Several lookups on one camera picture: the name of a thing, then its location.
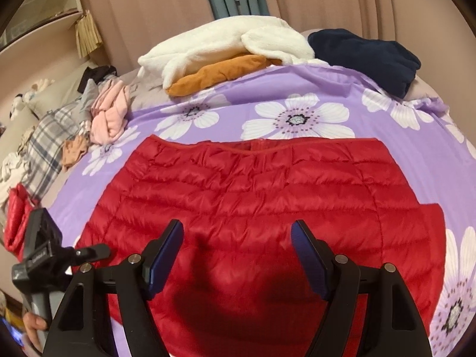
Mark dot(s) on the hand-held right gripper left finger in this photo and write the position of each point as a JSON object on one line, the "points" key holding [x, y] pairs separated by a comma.
{"points": [[163, 264]]}

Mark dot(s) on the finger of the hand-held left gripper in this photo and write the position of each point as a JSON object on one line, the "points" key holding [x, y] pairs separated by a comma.
{"points": [[93, 253]]}

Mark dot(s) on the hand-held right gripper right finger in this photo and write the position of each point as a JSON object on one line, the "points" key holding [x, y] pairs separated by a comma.
{"points": [[312, 264]]}

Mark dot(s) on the large red puffer jacket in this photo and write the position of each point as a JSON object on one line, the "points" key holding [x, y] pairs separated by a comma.
{"points": [[241, 200]]}

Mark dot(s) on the person's left hand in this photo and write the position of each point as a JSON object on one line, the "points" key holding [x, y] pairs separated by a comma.
{"points": [[33, 326]]}

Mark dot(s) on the small folded red puffer jacket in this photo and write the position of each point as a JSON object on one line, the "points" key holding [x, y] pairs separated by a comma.
{"points": [[16, 215]]}

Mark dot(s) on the white printed garment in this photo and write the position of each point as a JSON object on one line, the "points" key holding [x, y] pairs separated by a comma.
{"points": [[11, 173]]}

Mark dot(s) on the small tan garment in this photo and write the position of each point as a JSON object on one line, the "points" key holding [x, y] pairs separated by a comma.
{"points": [[74, 152]]}

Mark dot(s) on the grey plaid cloth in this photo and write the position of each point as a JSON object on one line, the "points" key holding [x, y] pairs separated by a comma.
{"points": [[48, 143]]}

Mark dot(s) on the printed beige pillow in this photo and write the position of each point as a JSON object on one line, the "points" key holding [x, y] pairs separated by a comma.
{"points": [[18, 134]]}

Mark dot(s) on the black and white plush toy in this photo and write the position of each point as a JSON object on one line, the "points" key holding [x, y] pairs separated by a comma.
{"points": [[20, 106]]}

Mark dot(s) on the pink garment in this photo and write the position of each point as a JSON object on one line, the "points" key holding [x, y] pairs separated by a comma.
{"points": [[111, 119]]}

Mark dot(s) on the plain beige pillow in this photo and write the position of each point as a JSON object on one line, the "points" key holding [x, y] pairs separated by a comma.
{"points": [[59, 93]]}

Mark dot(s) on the grey garment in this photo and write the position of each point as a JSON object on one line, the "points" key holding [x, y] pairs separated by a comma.
{"points": [[87, 98]]}

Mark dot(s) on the cream plush toy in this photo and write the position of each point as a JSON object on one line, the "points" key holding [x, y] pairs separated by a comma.
{"points": [[39, 87]]}

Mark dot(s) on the dark brown garment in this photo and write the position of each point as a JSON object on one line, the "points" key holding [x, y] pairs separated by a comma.
{"points": [[96, 74]]}

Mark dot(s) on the purple floral blanket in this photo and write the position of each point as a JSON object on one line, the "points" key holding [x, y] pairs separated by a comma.
{"points": [[334, 85]]}

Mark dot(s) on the mustard orange garment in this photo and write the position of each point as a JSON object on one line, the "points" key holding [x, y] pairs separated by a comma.
{"points": [[215, 72]]}

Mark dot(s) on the tan hanging tassel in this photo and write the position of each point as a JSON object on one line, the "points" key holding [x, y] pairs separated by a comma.
{"points": [[88, 33]]}

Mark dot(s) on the navy blue garment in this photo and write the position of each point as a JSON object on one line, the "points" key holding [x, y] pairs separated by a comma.
{"points": [[364, 55]]}

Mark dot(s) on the white fleece garment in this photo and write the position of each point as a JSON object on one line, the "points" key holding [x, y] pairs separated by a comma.
{"points": [[208, 44]]}

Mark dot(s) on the pink curtain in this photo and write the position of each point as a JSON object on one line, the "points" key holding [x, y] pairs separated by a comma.
{"points": [[353, 3], [148, 11]]}

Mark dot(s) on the white wall shelf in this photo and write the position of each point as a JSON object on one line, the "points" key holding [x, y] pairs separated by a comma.
{"points": [[41, 11]]}

